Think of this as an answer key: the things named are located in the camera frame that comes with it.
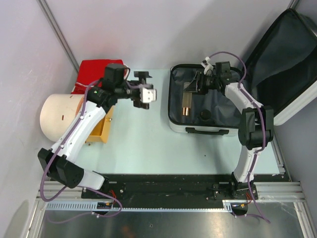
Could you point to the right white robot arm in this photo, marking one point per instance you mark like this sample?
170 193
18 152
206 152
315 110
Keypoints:
255 129

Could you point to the right aluminium corner post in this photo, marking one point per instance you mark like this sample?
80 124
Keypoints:
293 4

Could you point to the aluminium corner post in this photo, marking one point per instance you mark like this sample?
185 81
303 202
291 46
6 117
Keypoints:
48 13
293 4

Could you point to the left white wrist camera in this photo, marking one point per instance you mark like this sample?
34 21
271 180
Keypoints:
148 95

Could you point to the copper cylindrical bottle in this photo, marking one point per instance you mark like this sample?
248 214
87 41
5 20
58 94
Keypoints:
186 103

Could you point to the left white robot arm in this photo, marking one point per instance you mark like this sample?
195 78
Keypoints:
59 162

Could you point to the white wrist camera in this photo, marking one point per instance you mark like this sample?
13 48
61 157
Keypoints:
208 68
148 95

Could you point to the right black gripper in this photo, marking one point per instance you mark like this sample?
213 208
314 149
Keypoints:
197 84

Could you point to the cream cylindrical bucket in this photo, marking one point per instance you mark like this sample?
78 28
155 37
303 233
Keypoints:
58 112

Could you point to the red shirt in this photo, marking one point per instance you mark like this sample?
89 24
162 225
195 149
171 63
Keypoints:
91 70

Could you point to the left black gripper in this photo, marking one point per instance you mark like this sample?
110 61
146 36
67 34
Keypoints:
142 77

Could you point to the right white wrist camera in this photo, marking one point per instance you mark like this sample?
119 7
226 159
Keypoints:
208 68

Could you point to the black round jar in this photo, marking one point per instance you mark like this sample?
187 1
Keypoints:
205 115

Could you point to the black white space suitcase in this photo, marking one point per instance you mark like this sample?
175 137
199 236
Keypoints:
281 72

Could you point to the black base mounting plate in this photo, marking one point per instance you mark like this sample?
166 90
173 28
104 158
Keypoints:
213 186

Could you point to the left aluminium corner post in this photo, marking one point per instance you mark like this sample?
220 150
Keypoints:
48 13

